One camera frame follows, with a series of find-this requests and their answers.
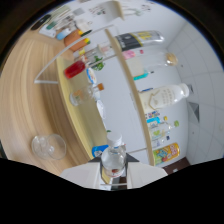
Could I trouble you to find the clear bottle with red label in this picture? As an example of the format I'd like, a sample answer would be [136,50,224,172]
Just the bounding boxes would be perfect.
[100,132,128,179]

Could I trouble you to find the soda water can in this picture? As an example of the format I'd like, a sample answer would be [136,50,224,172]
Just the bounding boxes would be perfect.
[115,30,165,53]

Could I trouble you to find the clear glass cup with ice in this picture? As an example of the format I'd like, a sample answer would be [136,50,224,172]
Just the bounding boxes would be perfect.
[30,133,68,161]

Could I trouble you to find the blue liquid bottle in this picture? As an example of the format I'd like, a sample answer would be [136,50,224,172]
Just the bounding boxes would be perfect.
[91,144,109,158]

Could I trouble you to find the yellow colourful drink can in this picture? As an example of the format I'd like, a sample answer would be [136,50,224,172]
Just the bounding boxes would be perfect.
[152,142,181,167]

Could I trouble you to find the brown door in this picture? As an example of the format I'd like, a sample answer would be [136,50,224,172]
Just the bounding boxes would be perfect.
[163,157,191,174]

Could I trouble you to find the clear bottle with green cap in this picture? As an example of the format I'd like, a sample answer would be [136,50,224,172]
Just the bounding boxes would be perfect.
[149,120,180,141]

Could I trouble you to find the blue bottle with yellow cap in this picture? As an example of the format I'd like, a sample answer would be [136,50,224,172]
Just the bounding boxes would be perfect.
[146,115,169,129]

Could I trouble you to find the white two-tier wooden shelf rack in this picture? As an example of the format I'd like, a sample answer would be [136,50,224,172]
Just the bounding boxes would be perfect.
[33,24,156,186]

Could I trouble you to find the white bowl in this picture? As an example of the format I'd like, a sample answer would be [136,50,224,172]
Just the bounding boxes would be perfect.
[96,99,108,120]

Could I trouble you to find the ceiling air vent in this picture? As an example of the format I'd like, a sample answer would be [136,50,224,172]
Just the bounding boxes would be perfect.
[188,101,200,124]

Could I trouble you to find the large white milk bottle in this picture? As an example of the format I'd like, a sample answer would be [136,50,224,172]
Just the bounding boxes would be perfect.
[139,82,190,114]

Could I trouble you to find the clear bottle with orange cap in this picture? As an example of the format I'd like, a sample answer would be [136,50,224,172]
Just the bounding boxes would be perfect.
[69,83,105,107]

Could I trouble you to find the small teal liquid bottle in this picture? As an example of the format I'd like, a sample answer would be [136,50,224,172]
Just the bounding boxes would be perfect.
[133,70,155,82]

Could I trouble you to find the blue rimmed bowl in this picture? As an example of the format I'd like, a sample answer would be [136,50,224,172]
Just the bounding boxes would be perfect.
[85,67,98,85]

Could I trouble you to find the red liquid bottle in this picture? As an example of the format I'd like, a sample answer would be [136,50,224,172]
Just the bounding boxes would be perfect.
[63,59,88,80]

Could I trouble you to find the clear jar with cork lid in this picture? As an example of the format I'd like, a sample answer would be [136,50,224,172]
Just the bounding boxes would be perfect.
[128,51,179,78]

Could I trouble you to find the green potted plant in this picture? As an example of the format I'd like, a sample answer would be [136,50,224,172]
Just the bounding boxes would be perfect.
[91,55,105,72]

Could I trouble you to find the pink liquid bottle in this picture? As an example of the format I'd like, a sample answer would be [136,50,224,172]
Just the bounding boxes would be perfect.
[121,49,144,61]

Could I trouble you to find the small white blue bottle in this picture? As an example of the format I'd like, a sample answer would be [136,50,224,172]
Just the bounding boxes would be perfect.
[55,28,73,41]

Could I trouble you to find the white scale tray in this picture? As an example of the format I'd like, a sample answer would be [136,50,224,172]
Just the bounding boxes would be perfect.
[39,23,58,38]

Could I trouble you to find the black kettle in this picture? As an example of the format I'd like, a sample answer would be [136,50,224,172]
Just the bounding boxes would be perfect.
[30,14,53,32]

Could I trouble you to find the wooden wall shelf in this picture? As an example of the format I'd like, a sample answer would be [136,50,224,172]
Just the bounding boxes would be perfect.
[106,0,126,21]

